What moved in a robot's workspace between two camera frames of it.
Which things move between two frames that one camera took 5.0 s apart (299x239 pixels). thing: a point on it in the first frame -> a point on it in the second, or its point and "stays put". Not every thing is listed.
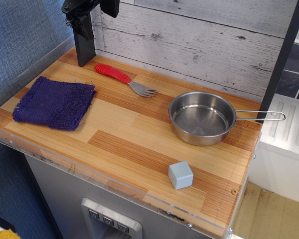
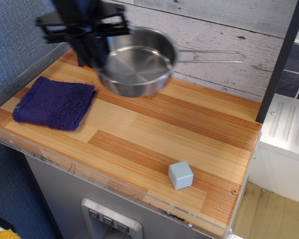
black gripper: [80, 9] -> [86, 26]
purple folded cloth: [54, 103] stays put
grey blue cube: [180, 175] stays put
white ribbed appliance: [281, 163] stays put
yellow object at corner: [7, 234] stays put
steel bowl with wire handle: [206, 118] -> [141, 61]
